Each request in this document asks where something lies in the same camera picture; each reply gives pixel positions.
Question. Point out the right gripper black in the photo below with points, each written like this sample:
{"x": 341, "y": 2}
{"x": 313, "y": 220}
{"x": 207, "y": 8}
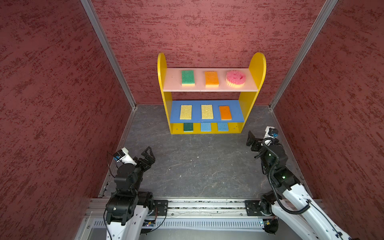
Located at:
{"x": 256, "y": 142}

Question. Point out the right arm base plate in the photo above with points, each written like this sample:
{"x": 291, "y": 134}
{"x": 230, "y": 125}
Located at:
{"x": 255, "y": 208}

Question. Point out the dark yellow scouring pad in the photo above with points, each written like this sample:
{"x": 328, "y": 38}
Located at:
{"x": 188, "y": 78}

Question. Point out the electronics board with wires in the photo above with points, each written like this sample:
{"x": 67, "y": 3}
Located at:
{"x": 148, "y": 223}
{"x": 271, "y": 226}

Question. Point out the left aluminium corner post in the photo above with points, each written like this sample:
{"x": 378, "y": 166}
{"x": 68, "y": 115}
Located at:
{"x": 97, "y": 26}

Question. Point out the aluminium corner post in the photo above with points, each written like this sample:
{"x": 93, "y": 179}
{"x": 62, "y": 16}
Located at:
{"x": 317, "y": 26}
{"x": 97, "y": 26}

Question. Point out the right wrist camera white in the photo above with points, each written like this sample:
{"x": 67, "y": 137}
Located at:
{"x": 271, "y": 136}

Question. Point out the aluminium mounting rail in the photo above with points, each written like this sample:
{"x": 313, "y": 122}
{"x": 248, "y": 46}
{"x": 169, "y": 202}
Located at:
{"x": 189, "y": 208}

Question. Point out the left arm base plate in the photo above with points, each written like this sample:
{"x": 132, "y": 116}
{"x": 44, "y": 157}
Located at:
{"x": 160, "y": 208}

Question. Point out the right aluminium corner post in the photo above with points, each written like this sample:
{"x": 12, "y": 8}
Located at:
{"x": 317, "y": 26}

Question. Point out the left electronics board with wires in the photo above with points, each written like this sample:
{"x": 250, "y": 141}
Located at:
{"x": 148, "y": 223}

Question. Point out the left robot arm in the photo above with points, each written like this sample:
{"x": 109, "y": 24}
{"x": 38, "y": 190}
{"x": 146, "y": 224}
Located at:
{"x": 128, "y": 207}

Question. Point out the white slotted cable duct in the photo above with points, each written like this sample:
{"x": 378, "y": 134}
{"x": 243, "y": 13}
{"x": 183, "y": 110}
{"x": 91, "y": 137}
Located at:
{"x": 243, "y": 224}

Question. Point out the blue sponge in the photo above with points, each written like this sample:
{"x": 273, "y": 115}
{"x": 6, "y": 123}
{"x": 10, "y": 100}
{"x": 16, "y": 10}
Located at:
{"x": 206, "y": 127}
{"x": 223, "y": 127}

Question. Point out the pink round smiley sponge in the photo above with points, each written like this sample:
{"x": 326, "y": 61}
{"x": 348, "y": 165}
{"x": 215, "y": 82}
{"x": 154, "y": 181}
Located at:
{"x": 235, "y": 79}

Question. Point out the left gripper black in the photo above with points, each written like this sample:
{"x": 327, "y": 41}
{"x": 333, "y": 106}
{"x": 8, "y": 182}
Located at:
{"x": 151, "y": 158}

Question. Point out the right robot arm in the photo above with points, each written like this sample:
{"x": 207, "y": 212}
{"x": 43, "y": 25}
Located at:
{"x": 288, "y": 200}

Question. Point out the right electronics board with wires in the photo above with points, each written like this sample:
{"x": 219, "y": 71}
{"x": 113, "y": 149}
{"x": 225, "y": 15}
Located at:
{"x": 271, "y": 226}

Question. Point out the orange sponge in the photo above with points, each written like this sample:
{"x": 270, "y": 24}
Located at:
{"x": 212, "y": 79}
{"x": 225, "y": 113}

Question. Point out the yellow shelf pink blue boards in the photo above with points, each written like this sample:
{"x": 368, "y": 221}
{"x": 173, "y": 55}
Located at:
{"x": 240, "y": 100}

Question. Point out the green scouring sponge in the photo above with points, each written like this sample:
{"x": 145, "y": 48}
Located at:
{"x": 188, "y": 127}

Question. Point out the yellow sponge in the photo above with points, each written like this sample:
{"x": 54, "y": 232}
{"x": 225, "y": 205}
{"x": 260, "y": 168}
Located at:
{"x": 207, "y": 112}
{"x": 186, "y": 112}

